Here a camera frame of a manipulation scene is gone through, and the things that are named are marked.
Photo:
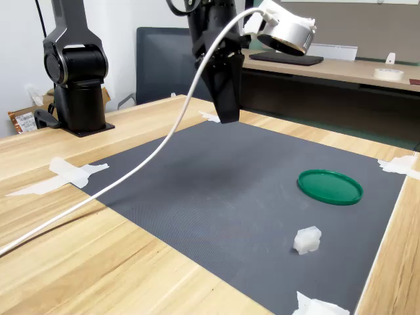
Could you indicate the small white plastic terminal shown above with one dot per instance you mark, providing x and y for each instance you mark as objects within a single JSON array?
[{"x": 307, "y": 240}]

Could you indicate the round green lid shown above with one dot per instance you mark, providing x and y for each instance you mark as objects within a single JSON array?
[{"x": 329, "y": 187}]

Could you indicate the white tape piece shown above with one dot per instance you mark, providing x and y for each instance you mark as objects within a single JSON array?
[
  {"x": 398, "y": 165},
  {"x": 210, "y": 116},
  {"x": 316, "y": 306},
  {"x": 62, "y": 175}
]

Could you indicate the dark grey office chair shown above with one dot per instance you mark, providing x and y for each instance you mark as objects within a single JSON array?
[{"x": 164, "y": 65}]

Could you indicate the flat black keyboard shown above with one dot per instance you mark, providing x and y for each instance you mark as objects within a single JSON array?
[{"x": 285, "y": 58}]

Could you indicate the dark grey mat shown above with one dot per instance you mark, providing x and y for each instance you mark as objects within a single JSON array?
[{"x": 229, "y": 197}]

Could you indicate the pale wooden desk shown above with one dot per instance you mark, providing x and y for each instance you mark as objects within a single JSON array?
[{"x": 344, "y": 73}]

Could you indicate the roll of white tape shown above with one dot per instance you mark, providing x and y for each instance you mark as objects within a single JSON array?
[{"x": 388, "y": 74}]

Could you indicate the grey-brown partition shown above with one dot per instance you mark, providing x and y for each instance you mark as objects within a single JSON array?
[{"x": 377, "y": 26}]

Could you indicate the black table clamp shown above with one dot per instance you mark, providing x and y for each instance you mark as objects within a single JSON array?
[{"x": 44, "y": 118}]

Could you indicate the brown cardboard package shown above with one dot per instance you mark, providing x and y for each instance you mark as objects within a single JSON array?
[{"x": 24, "y": 121}]

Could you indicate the silver and white camera box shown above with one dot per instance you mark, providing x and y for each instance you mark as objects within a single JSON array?
[{"x": 285, "y": 33}]

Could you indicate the small white bracket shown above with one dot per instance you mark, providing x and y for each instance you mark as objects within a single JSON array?
[{"x": 390, "y": 59}]

